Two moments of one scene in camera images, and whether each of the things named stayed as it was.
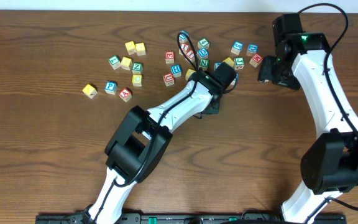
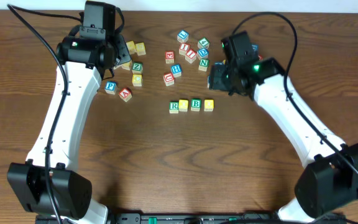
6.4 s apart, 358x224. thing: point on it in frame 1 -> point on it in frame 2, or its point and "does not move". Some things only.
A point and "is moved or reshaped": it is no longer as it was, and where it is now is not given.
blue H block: (176, 70) does not move
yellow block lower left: (137, 80) does not move
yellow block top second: (140, 48) does not move
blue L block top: (183, 38) does not move
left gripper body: (213, 107) -> (123, 50)
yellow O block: (189, 73) is moved or reshaped
